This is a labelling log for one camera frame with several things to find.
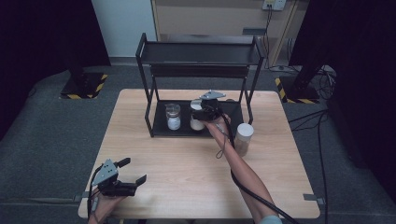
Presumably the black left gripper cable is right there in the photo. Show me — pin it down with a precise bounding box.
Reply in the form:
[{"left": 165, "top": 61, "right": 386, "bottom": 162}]
[{"left": 87, "top": 164, "right": 105, "bottom": 220}]

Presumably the white wall socket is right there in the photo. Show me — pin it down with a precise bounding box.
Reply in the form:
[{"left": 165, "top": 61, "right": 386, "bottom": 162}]
[{"left": 262, "top": 0, "right": 288, "bottom": 12}]

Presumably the person's right hand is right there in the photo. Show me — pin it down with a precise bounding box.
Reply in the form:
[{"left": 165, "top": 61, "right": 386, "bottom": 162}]
[{"left": 204, "top": 113, "right": 233, "bottom": 139}]

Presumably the glass bottle with white cap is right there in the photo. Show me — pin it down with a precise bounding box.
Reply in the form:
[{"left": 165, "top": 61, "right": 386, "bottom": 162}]
[{"left": 190, "top": 98, "right": 206, "bottom": 132}]

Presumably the person's left hand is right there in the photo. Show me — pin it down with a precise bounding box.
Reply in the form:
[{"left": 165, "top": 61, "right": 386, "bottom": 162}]
[{"left": 88, "top": 194, "right": 125, "bottom": 224}]

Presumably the black socket cable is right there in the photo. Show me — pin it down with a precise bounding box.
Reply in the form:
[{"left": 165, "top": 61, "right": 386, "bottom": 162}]
[{"left": 262, "top": 8, "right": 292, "bottom": 73}]

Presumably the dark curtain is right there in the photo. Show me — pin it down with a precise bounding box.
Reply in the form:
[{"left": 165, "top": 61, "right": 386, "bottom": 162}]
[
  {"left": 289, "top": 0, "right": 396, "bottom": 194},
  {"left": 0, "top": 0, "right": 111, "bottom": 141}
]

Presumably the beige wooden cabinet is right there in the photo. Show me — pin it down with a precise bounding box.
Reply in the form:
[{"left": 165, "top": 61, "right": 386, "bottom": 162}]
[{"left": 150, "top": 0, "right": 302, "bottom": 37}]

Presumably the black metal shelf rack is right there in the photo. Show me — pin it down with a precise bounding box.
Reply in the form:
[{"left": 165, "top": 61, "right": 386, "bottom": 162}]
[{"left": 135, "top": 32, "right": 265, "bottom": 138}]

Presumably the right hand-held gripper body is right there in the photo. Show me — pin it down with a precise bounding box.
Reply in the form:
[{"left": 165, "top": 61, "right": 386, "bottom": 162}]
[{"left": 199, "top": 90, "right": 227, "bottom": 122}]

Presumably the grey metal table bracket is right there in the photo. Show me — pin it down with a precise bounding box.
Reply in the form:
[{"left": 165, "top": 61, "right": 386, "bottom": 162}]
[
  {"left": 72, "top": 191, "right": 92, "bottom": 203},
  {"left": 303, "top": 192, "right": 327, "bottom": 206}
]

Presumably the glass jar with white lid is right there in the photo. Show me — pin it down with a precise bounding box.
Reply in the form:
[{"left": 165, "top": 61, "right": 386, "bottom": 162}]
[{"left": 233, "top": 122, "right": 255, "bottom": 158}]

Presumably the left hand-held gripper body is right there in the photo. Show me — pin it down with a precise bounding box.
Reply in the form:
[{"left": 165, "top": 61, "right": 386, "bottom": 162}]
[{"left": 92, "top": 158, "right": 138, "bottom": 198}]

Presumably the pale blue sleeve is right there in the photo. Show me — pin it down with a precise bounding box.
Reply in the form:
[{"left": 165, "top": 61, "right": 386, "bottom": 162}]
[{"left": 257, "top": 214, "right": 284, "bottom": 224}]

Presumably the thin grey wrist strap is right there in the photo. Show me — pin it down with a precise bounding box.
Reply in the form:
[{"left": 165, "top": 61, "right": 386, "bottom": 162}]
[{"left": 215, "top": 123, "right": 229, "bottom": 160}]

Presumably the tangled black cable bundle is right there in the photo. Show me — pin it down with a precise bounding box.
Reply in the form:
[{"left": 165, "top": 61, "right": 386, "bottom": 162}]
[{"left": 316, "top": 65, "right": 338, "bottom": 101}]

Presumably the black stand with striped base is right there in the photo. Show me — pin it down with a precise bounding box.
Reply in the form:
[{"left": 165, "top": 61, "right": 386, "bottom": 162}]
[
  {"left": 59, "top": 31, "right": 109, "bottom": 101},
  {"left": 274, "top": 63, "right": 321, "bottom": 105}
]

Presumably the black floor cable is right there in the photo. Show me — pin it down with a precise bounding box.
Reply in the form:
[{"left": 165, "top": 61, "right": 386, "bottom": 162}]
[{"left": 289, "top": 108, "right": 330, "bottom": 224}]

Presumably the glass jar with silver lid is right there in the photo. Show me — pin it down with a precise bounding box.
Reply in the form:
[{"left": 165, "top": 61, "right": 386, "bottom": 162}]
[{"left": 164, "top": 103, "right": 182, "bottom": 132}]

